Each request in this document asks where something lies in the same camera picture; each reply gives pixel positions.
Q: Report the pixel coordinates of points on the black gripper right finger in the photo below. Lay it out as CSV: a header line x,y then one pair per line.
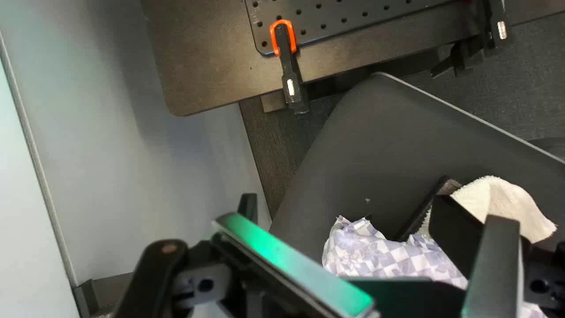
x,y
497,271

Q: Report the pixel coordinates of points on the orange and black clamp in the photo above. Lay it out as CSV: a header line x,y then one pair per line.
x,y
289,64

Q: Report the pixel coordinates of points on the black perforated pegboard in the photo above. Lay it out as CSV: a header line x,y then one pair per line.
x,y
354,18

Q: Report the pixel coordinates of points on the black mesh office chair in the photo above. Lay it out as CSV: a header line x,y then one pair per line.
x,y
383,147

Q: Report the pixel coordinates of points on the large whiteboard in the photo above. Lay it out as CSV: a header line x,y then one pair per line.
x,y
24,205

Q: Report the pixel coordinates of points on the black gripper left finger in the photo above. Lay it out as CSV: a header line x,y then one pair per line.
x,y
284,258

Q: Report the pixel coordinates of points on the white towel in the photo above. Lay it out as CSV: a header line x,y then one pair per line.
x,y
506,200

